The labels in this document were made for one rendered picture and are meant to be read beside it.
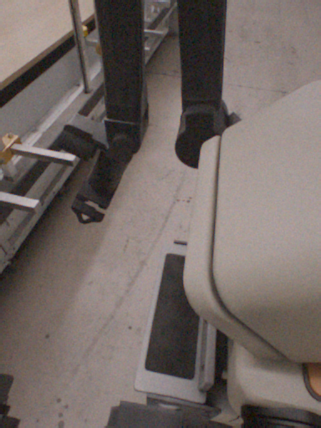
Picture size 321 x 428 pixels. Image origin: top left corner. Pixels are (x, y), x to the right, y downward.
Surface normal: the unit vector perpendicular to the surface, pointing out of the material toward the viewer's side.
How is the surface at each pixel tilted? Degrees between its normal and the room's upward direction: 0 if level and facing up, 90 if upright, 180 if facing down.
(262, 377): 24
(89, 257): 0
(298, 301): 78
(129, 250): 0
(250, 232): 42
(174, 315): 0
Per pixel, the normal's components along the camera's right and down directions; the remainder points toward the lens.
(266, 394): -0.21, -0.33
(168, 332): 0.04, -0.64
